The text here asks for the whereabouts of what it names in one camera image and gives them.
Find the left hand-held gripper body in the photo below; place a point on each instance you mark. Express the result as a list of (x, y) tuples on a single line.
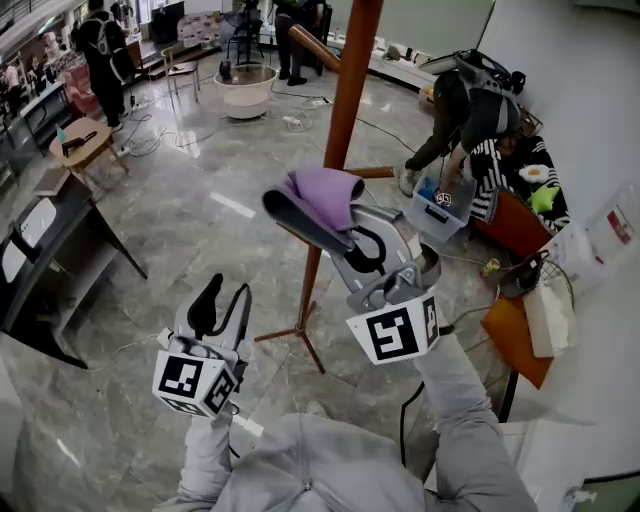
[(192, 380)]

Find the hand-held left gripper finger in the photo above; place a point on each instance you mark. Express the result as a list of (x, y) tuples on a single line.
[(205, 310), (239, 320)]

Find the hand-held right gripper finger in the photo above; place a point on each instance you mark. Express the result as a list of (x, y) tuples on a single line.
[(310, 225), (375, 214)]

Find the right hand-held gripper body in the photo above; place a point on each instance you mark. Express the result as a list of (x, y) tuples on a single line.
[(395, 330)]

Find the purple cloth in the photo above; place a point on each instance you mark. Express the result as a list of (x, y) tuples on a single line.
[(325, 195)]

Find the brown wooden coat stand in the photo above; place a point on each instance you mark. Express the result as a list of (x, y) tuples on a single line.
[(350, 100)]

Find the person's left forearm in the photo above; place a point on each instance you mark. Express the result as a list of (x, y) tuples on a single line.
[(207, 455)]

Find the person's right forearm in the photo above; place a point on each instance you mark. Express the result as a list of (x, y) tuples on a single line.
[(465, 425)]

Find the white power strip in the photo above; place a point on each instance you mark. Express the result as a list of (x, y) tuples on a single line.
[(297, 122), (165, 338)]

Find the clear plastic storage box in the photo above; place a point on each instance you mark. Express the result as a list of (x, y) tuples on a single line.
[(440, 217)]

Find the white rectangular box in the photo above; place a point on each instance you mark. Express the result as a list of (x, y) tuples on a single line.
[(550, 320)]

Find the person's grey jacket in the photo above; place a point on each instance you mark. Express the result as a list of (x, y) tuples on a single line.
[(325, 470)]

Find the dark grey desk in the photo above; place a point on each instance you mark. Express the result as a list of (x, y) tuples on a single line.
[(65, 235)]

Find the white egg plush toy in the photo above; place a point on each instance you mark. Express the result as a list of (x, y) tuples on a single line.
[(534, 173)]

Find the green star plush toy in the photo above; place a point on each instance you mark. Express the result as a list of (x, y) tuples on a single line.
[(544, 199)]

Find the white basin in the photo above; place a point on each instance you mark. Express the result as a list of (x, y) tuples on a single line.
[(30, 235)]

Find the grey roller blind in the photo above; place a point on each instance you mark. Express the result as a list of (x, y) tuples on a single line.
[(430, 25)]

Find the flat brown box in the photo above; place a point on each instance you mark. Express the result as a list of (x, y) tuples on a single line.
[(52, 181)]

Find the small light wooden table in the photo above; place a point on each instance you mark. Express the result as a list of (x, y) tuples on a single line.
[(85, 150)]

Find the wooden chair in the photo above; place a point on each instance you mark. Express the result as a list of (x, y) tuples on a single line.
[(180, 67)]

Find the black tool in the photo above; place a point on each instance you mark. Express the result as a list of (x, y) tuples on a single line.
[(79, 141)]

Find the black monitor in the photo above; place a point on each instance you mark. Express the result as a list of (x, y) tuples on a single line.
[(167, 22)]

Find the pink chair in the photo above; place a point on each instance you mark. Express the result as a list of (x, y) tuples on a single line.
[(80, 92)]

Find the white wall holder red label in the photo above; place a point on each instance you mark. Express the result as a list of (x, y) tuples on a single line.
[(617, 220)]

